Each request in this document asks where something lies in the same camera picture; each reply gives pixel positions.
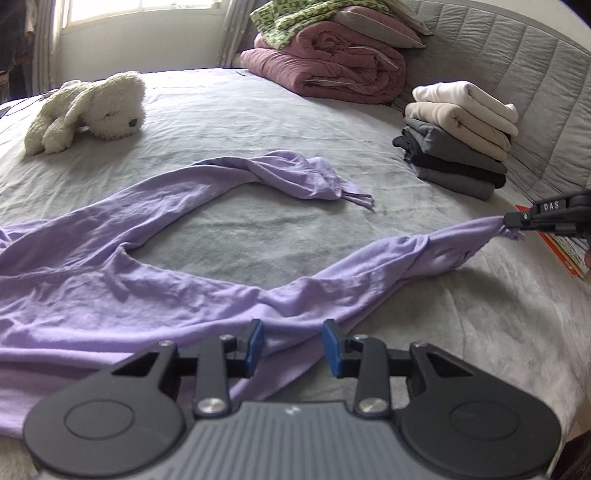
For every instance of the white plush dog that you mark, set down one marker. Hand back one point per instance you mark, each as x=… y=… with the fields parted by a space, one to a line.
x=92 y=110

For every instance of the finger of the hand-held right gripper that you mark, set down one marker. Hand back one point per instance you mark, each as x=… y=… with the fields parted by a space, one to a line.
x=531 y=219

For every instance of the grey quilted headboard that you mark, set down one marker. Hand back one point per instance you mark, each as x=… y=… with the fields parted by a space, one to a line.
x=531 y=69

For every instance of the maroon folded comforter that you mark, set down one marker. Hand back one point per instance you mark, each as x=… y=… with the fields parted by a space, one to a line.
x=332 y=64

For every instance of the folded black garment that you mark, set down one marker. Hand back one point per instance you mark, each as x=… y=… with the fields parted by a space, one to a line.
x=461 y=168

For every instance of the folded grey knit garment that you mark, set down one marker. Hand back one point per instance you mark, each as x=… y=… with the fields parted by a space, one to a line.
x=461 y=184

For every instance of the folded white garment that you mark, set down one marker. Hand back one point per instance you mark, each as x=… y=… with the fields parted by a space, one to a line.
x=466 y=99

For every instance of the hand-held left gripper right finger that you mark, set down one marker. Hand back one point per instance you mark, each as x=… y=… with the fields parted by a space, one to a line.
x=331 y=347

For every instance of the window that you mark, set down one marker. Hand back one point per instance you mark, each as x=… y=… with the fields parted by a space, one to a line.
x=138 y=9

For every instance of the orange book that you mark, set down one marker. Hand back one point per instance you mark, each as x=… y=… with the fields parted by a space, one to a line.
x=565 y=258

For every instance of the grey patterned curtain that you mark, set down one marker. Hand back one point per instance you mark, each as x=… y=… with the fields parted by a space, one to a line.
x=51 y=41
x=235 y=27

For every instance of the grey pillow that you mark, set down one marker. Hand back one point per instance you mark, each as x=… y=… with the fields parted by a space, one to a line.
x=378 y=27

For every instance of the lavender garment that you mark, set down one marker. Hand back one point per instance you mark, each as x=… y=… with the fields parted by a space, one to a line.
x=138 y=295

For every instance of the folded beige garment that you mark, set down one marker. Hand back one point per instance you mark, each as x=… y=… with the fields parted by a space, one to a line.
x=461 y=127

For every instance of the light patterned pillow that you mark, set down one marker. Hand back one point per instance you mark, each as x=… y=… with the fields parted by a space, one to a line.
x=411 y=14

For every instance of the hanging dark jacket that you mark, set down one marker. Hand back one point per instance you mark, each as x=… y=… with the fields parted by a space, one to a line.
x=14 y=37

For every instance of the green patterned blanket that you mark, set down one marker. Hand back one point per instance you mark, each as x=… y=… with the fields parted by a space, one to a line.
x=300 y=18

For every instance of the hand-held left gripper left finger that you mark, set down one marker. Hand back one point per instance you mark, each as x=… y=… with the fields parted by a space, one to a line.
x=254 y=347

